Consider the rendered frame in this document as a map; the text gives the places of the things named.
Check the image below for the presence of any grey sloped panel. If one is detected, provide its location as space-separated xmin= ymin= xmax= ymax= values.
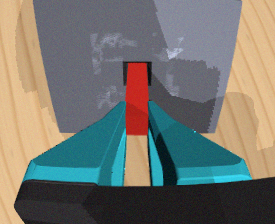
xmin=33 ymin=0 xmax=243 ymax=134

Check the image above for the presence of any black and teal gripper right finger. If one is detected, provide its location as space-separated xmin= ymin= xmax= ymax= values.
xmin=147 ymin=101 xmax=252 ymax=186

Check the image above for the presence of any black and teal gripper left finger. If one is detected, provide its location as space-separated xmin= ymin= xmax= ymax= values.
xmin=22 ymin=101 xmax=127 ymax=186

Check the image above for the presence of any dark red peg with bright red end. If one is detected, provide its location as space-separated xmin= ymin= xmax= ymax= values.
xmin=125 ymin=63 xmax=149 ymax=135

